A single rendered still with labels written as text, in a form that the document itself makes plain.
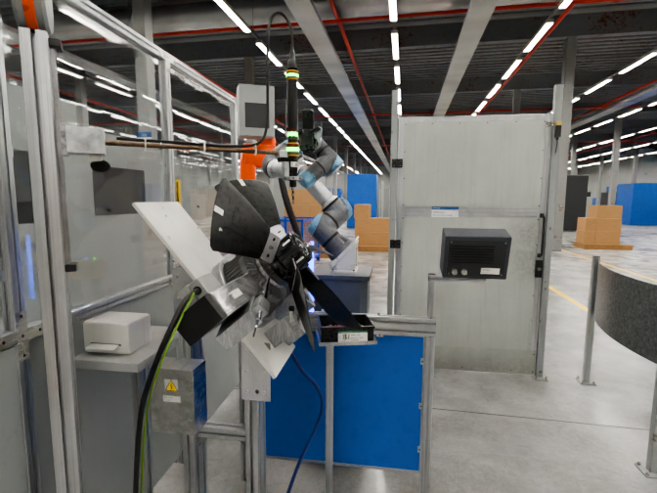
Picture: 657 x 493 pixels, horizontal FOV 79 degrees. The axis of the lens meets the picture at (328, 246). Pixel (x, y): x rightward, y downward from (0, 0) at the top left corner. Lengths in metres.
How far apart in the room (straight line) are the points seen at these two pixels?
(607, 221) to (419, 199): 10.72
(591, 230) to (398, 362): 11.85
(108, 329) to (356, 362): 1.03
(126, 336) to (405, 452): 1.32
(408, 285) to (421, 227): 0.47
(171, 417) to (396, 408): 1.00
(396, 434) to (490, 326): 1.62
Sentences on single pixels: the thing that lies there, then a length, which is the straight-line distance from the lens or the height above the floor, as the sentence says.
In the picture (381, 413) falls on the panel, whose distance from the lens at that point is 2.00.
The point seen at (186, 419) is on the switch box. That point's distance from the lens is 1.46.
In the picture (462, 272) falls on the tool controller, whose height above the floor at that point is 1.08.
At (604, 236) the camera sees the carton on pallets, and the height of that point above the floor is 0.37.
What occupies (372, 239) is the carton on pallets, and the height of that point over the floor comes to 0.32.
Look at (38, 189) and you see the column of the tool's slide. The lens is 1.31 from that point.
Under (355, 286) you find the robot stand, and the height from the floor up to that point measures 0.95.
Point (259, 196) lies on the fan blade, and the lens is 1.48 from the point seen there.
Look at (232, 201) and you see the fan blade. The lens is 1.17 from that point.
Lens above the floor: 1.38
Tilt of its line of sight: 7 degrees down
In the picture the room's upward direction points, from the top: straight up
